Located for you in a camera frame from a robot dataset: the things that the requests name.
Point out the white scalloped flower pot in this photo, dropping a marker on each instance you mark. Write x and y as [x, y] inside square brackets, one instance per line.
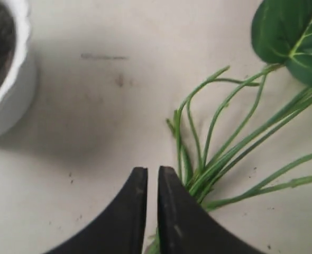
[18, 88]

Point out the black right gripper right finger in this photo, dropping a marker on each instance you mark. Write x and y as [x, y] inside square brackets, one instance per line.
[184, 227]

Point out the artificial red flower stem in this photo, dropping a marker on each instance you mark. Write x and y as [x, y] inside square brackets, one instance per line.
[281, 36]

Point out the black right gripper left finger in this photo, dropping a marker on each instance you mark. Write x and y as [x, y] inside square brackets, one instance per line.
[120, 227]

